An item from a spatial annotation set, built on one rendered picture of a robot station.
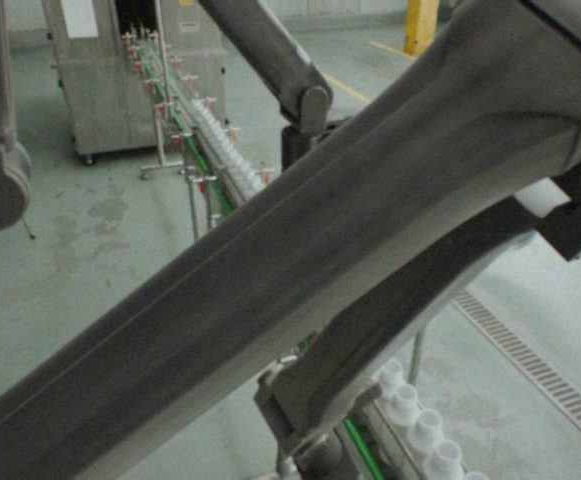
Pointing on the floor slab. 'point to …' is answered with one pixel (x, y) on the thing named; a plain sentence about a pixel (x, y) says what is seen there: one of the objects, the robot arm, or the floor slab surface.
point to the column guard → (420, 25)
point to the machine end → (95, 54)
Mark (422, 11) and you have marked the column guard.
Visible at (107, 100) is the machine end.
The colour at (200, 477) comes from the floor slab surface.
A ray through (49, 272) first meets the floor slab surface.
